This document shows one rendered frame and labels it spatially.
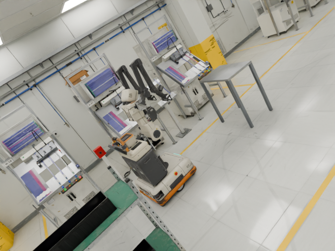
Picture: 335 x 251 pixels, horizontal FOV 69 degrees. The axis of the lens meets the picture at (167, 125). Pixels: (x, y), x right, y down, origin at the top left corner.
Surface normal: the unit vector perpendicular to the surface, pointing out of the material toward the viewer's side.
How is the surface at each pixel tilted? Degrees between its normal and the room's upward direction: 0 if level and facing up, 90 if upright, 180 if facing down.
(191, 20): 90
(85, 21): 90
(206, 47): 90
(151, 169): 90
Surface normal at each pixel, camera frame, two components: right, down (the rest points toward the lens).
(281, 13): 0.49, 0.05
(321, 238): -0.51, -0.79
